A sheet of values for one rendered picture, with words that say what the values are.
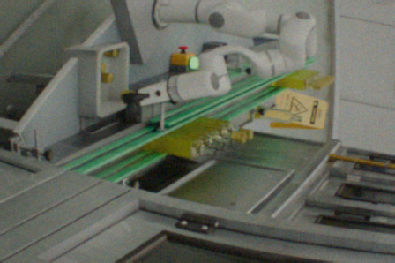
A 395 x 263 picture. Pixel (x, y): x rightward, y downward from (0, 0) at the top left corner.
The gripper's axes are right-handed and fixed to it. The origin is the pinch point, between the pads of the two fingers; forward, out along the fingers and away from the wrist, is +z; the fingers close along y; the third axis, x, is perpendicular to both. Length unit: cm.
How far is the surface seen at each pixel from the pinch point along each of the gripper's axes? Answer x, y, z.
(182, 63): 3, 53, 11
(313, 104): -72, 357, 63
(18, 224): -6, -97, -40
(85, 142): -9.3, -14.8, 11.0
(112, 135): -10.2, -4.1, 8.1
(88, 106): 0.6, -6.9, 13.0
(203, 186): -34.3, 14.7, -8.6
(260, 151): -38, 68, -7
